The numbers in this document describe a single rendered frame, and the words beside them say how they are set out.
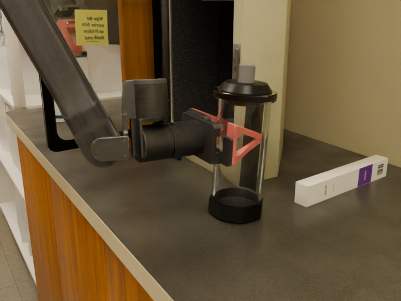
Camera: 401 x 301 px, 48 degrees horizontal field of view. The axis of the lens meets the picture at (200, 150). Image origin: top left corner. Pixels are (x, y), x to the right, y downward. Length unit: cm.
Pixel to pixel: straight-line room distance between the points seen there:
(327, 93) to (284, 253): 69
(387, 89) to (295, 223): 50
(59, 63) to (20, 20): 7
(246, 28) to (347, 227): 41
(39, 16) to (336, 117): 88
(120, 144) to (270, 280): 29
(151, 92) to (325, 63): 74
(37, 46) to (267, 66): 46
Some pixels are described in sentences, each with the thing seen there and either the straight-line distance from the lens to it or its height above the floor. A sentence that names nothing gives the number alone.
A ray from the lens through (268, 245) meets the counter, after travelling 74.
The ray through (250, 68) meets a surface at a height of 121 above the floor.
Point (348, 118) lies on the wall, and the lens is 128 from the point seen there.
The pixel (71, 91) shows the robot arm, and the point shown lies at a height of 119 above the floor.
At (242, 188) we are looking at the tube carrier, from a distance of 77.
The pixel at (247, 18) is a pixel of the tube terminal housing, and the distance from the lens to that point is 89.
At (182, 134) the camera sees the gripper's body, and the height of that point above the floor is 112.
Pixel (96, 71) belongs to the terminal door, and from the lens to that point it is 106.
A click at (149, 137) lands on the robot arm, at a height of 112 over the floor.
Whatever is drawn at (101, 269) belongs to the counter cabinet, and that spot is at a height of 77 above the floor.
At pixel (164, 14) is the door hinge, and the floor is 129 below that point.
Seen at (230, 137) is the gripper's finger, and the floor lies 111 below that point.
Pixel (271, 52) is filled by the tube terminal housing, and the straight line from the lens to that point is 93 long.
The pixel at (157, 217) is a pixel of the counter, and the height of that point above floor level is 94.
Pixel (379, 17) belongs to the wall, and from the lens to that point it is 121.
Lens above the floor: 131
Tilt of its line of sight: 18 degrees down
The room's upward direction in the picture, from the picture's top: straight up
